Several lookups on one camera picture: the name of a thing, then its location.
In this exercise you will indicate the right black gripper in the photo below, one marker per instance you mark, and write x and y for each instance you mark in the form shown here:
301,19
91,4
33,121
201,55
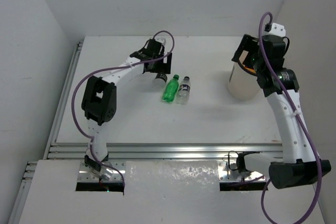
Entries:
250,43

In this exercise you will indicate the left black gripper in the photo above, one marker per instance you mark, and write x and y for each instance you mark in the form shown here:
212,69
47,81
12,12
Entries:
163,64

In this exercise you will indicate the black label clear bottle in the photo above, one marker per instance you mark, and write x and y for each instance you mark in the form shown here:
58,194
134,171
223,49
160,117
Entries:
160,80

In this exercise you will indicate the orange bottle sideways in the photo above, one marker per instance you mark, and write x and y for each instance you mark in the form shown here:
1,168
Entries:
250,70

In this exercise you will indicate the green plastic bottle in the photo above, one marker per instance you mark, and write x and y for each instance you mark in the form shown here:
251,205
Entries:
171,89

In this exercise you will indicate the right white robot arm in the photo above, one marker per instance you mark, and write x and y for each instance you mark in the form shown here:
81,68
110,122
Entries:
298,165

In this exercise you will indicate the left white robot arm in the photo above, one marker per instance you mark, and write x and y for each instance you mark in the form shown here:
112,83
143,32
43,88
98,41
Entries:
99,101

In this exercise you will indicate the white bin with black rim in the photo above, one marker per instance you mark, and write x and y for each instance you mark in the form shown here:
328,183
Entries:
241,84

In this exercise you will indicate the blue label clear bottle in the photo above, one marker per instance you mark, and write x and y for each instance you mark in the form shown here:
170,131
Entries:
183,93

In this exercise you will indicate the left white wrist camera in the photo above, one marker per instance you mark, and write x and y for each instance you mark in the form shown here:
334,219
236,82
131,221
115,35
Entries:
162,40

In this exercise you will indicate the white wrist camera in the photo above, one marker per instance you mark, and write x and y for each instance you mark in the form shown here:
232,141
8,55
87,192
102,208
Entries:
275,29
162,40

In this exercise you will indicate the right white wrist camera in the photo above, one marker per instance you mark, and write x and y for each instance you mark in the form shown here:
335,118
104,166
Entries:
275,29

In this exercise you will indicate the left aluminium rail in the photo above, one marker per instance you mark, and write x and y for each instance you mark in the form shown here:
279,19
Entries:
63,99

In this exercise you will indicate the aluminium rail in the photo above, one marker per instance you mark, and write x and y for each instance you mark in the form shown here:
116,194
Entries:
163,151
63,99

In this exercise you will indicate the front aluminium rail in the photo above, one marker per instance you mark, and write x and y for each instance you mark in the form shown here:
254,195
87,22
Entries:
163,151

